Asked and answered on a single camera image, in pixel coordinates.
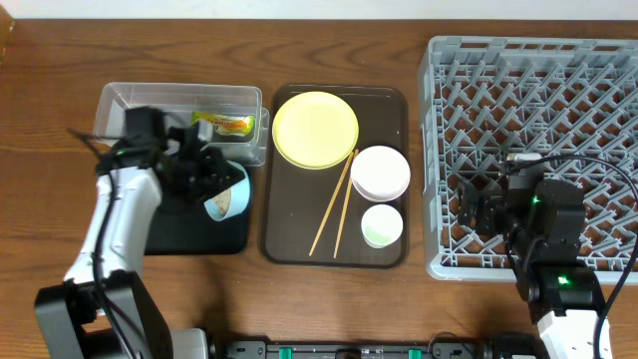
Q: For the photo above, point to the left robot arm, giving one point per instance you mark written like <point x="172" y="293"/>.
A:
<point x="102" y="308"/>

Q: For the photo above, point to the left wooden chopstick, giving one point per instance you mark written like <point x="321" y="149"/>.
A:
<point x="331" y="203"/>

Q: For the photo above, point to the dark brown serving tray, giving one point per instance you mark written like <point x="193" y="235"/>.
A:
<point x="295" y="199"/>

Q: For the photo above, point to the white green cup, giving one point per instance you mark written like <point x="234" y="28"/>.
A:
<point x="381" y="225"/>

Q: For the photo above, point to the yellow plate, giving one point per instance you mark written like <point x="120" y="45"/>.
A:
<point x="315" y="130"/>

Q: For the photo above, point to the white rice pile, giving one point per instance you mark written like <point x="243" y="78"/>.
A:
<point x="221" y="203"/>

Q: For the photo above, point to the right wooden chopstick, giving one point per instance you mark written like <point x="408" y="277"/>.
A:
<point x="344" y="208"/>

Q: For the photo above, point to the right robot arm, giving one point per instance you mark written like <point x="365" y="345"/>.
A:
<point x="540" y="221"/>

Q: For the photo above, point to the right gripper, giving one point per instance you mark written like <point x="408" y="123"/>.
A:
<point x="479" y="210"/>

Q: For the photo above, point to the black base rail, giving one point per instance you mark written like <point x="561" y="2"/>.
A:
<point x="446" y="345"/>

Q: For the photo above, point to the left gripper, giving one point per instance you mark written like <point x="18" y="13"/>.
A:
<point x="208" y="170"/>

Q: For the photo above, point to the black tray bin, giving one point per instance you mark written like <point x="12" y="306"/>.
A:
<point x="181" y="228"/>

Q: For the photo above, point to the green snack wrapper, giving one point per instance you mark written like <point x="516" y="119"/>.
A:
<point x="227" y="125"/>

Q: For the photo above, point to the clear plastic bin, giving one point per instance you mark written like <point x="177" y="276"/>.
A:
<point x="179" y="101"/>

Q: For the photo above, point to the light blue bowl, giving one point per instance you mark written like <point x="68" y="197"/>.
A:
<point x="239" y="201"/>

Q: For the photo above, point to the wooden chopstick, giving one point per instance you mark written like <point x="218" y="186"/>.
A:
<point x="331" y="203"/>
<point x="344" y="208"/>

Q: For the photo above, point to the grey dishwasher rack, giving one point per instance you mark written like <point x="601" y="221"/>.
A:
<point x="571" y="100"/>

